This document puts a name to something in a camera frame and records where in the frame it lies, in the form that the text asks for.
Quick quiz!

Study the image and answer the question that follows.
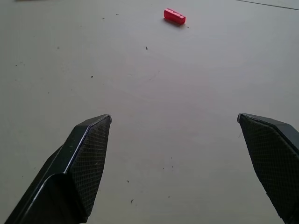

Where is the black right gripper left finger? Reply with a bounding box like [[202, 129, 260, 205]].
[[4, 114, 112, 224]]

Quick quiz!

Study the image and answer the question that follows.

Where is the small red plastic block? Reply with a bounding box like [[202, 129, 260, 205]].
[[163, 8, 187, 25]]

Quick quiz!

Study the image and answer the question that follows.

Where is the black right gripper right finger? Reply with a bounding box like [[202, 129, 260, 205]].
[[237, 113, 299, 224]]

